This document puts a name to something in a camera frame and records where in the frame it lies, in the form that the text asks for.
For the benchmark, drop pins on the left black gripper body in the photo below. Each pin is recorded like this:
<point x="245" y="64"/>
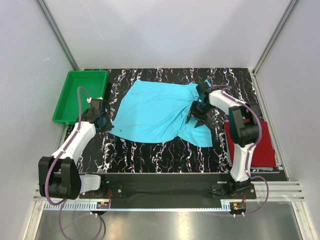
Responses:
<point x="107" y="125"/>

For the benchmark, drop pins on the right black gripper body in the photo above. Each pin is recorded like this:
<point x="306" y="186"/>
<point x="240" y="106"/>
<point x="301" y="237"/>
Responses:
<point x="199" y="110"/>

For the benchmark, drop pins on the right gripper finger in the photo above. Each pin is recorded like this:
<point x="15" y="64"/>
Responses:
<point x="189" y="117"/>
<point x="199" y="124"/>

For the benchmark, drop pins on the cyan polo shirt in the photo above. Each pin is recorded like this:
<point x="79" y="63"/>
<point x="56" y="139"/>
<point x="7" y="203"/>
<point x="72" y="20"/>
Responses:
<point x="156" y="112"/>

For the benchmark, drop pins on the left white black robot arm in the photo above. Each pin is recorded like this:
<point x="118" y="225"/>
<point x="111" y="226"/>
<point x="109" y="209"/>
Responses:
<point x="58" y="176"/>

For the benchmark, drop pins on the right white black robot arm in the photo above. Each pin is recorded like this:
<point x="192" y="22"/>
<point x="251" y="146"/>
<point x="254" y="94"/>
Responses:
<point x="245" y="130"/>

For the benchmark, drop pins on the green plastic bin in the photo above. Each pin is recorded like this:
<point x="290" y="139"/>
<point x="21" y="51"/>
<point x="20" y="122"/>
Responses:
<point x="67" y="108"/>

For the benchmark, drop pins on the folded red shirt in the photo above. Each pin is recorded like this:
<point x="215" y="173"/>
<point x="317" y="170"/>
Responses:
<point x="264" y="153"/>

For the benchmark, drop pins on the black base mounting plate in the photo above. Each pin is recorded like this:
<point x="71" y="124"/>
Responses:
<point x="236" y="206"/>

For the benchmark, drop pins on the aluminium frame rail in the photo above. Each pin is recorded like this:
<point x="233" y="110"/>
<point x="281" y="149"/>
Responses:
<point x="274" y="190"/>

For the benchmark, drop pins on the white slotted cable duct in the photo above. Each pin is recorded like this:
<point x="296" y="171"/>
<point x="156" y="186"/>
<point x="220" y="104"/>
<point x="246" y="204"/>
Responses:
<point x="75" y="205"/>

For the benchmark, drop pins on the left aluminium corner post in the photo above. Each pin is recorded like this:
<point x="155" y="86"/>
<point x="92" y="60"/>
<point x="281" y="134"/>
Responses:
<point x="57" y="33"/>

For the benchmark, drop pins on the aluminium corner post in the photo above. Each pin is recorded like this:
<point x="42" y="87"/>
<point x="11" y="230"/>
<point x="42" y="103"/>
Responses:
<point x="57" y="33"/>
<point x="276" y="33"/>

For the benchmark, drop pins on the right aluminium corner post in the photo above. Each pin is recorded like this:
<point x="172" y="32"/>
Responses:
<point x="276" y="33"/>

